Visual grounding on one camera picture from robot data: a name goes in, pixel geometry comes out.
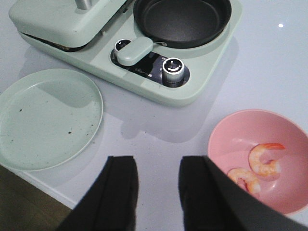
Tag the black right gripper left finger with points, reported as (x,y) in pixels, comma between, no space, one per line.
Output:
(110,203)

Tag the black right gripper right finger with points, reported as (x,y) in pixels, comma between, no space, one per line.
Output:
(212,202)

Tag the cooked shrimp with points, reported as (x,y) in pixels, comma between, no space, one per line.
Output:
(264,169)
(246,177)

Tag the pink plastic bowl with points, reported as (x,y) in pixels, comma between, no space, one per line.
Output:
(236,135)

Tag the mint green sandwich maker lid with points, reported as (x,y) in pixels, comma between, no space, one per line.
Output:
(61,21)

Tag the mint green breakfast maker base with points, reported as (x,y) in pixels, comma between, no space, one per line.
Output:
(138,66)

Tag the mint green round plate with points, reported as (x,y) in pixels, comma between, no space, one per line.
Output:
(47,118)

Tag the right silver control knob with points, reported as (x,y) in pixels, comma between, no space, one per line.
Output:
(172,72)

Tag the silver control knob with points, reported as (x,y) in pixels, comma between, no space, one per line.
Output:
(121,44)
(172,72)

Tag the left silver control knob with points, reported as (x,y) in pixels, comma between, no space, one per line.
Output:
(121,44)

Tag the black round frying pan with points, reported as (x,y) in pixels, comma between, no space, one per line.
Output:
(182,24)

